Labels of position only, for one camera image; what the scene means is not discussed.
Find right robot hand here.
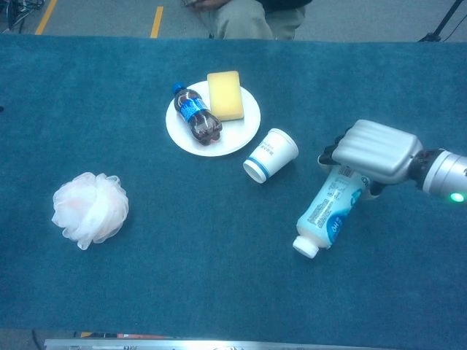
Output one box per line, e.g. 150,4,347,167
317,119,424,201

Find tangled floor cables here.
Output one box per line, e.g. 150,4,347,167
0,0,45,32

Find white paper cup blue print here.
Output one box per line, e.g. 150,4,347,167
242,127,300,184

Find black tripod stand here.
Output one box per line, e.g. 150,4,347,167
418,0,467,43

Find aluminium profile rail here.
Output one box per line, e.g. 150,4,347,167
43,338,373,350

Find seated person khaki trousers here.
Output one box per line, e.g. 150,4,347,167
184,0,314,40

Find cola bottle blue label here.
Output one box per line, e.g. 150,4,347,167
171,82,223,147

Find white paper plate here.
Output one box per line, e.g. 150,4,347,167
165,80,262,158

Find teal table cloth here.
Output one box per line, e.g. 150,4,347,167
0,34,467,346

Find yellow green sponge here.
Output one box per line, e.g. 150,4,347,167
207,70,244,122

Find pink mesh bath loofah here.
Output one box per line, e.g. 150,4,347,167
52,171,130,251

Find white light-blue plastic bottle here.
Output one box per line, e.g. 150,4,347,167
291,163,371,259

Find yellow floor tape strip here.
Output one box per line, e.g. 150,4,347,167
150,6,164,39
34,0,58,36

